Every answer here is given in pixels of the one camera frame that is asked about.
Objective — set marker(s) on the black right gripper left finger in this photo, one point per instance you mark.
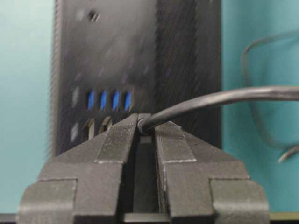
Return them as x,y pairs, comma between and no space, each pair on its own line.
87,184

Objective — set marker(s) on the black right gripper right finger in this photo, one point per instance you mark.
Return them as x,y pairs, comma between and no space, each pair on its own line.
201,184

